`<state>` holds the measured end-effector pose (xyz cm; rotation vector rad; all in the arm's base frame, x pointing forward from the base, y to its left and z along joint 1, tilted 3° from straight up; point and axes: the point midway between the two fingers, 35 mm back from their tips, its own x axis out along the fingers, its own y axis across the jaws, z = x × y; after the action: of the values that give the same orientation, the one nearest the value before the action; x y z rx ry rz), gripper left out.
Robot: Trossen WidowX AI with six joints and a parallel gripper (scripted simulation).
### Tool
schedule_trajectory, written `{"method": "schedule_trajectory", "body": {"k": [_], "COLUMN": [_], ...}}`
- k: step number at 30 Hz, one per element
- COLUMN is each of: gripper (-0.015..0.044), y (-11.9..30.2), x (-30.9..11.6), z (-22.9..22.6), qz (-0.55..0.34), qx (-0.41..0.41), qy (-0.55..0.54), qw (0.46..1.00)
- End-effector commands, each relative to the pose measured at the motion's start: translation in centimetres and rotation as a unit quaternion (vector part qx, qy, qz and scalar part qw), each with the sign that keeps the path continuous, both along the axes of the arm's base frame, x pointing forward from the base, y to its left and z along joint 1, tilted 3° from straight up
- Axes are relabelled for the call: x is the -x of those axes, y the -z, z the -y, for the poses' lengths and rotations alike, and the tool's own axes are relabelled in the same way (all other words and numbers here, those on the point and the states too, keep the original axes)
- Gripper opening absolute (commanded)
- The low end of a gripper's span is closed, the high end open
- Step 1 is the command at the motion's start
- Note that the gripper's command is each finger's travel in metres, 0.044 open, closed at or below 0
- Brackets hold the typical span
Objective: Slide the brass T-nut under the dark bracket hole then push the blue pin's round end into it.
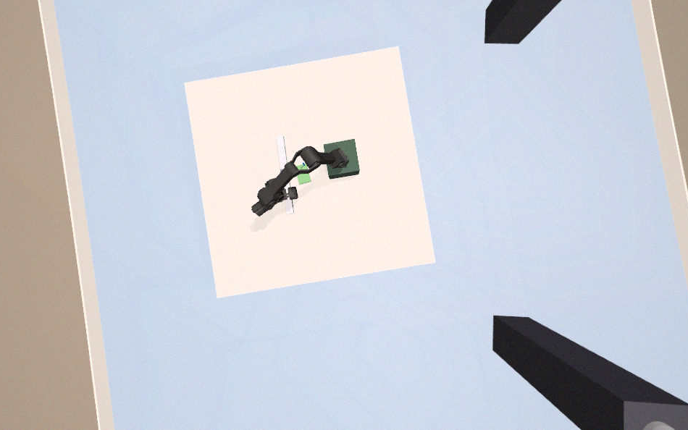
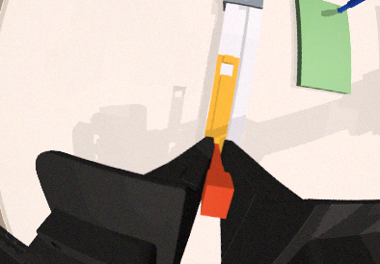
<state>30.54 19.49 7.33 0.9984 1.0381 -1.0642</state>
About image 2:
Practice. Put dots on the blue pin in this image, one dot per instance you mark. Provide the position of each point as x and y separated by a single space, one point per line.
350 5

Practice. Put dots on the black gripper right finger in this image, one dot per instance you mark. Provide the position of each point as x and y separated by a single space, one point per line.
267 223

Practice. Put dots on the green tray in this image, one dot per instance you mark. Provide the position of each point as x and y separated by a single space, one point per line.
324 58

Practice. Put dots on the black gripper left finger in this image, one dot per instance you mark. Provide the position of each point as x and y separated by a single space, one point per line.
158 206

